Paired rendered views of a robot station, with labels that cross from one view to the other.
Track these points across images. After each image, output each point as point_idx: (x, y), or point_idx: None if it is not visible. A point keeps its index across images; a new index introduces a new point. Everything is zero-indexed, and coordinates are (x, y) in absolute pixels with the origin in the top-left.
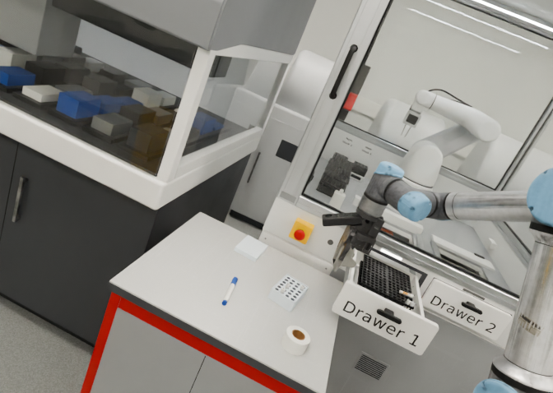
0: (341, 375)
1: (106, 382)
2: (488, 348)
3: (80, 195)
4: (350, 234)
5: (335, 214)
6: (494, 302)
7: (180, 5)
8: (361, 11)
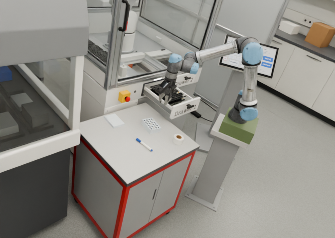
0: None
1: (128, 213)
2: (191, 85)
3: (16, 174)
4: (170, 90)
5: (159, 86)
6: None
7: (63, 40)
8: None
